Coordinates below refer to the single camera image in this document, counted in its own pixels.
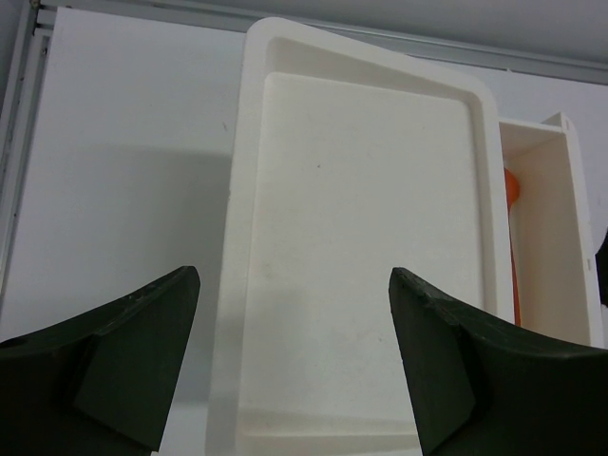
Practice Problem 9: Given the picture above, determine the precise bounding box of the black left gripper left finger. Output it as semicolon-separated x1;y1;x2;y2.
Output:
1;266;200;455

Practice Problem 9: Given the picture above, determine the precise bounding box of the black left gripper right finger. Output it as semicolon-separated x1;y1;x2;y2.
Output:
389;268;607;455

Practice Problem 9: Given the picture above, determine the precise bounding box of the orange plastic spoon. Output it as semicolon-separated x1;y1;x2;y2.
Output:
503;168;521;326

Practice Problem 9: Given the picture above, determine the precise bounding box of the white utensil container box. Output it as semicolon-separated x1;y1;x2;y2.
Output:
500;113;604;348

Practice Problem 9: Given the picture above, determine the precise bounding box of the aluminium table edge rail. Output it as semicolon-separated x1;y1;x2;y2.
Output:
0;0;608;295

